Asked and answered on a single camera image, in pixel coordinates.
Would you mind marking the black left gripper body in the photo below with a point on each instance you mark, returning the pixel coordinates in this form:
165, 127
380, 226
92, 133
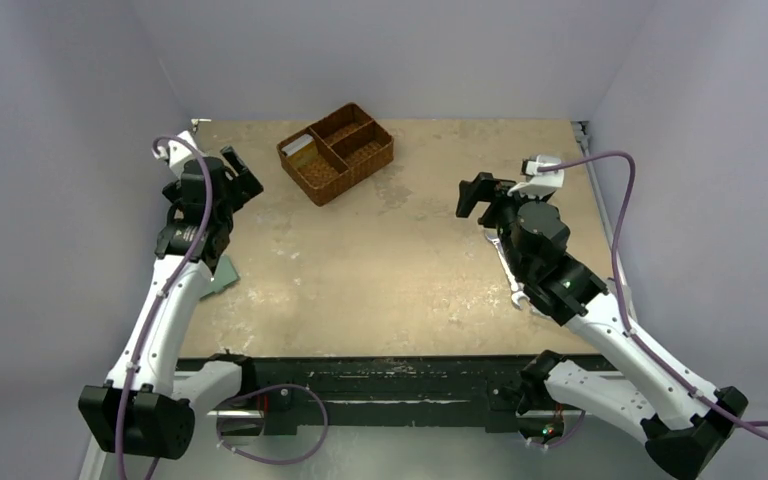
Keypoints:
227, 216

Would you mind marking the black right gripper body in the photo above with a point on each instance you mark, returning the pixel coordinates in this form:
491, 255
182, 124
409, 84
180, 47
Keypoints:
483, 201

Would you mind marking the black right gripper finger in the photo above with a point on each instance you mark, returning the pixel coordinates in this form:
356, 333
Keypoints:
471, 192
493, 212

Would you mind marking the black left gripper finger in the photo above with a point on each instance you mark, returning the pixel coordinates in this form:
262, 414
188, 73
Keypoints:
245, 187
233, 159

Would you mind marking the teal card holder wallet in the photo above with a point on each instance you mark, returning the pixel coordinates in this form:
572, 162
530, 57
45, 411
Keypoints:
225, 276

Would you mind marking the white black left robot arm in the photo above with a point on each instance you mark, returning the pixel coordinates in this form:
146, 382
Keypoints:
141, 408

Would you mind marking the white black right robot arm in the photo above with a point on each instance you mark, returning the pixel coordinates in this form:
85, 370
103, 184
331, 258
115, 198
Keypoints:
681, 419

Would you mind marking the silver wrench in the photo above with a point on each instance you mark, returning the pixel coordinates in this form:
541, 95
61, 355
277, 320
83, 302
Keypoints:
518, 297

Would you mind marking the brown woven divided basket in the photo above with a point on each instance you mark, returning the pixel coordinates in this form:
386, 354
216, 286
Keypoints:
349, 146

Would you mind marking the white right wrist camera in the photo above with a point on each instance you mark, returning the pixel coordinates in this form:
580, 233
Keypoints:
543, 176

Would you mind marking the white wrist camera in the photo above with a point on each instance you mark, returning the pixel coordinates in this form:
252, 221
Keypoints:
175, 151
543, 176

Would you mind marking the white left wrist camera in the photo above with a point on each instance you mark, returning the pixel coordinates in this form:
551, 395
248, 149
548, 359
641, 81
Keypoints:
175, 151

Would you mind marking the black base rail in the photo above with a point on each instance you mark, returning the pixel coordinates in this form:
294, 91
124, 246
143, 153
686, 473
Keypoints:
474, 391

